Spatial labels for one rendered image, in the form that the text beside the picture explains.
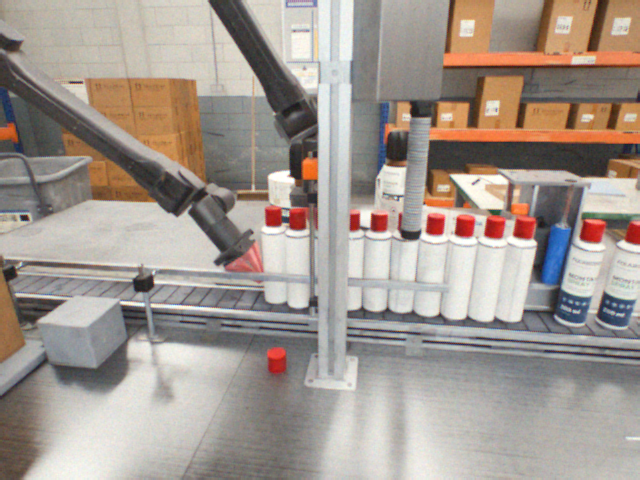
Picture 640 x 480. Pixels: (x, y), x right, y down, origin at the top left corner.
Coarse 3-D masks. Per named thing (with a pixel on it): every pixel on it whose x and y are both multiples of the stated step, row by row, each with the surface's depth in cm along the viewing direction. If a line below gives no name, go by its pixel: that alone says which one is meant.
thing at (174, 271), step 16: (160, 272) 80; (176, 272) 80; (192, 272) 79; (208, 272) 79; (224, 272) 78; (240, 272) 78; (256, 272) 78; (272, 272) 78; (384, 288) 74; (400, 288) 74; (416, 288) 74; (432, 288) 73; (448, 288) 73
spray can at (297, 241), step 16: (304, 224) 75; (288, 240) 76; (304, 240) 75; (288, 256) 77; (304, 256) 76; (288, 272) 78; (304, 272) 78; (288, 288) 80; (304, 288) 79; (288, 304) 81; (304, 304) 80
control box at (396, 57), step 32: (384, 0) 46; (416, 0) 51; (448, 0) 56; (384, 32) 47; (416, 32) 52; (352, 64) 51; (384, 64) 49; (416, 64) 54; (352, 96) 52; (384, 96) 51; (416, 96) 56
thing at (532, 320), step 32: (32, 288) 89; (64, 288) 89; (96, 288) 89; (128, 288) 89; (160, 288) 89; (192, 288) 89; (224, 288) 89; (384, 320) 77; (416, 320) 77; (544, 320) 77
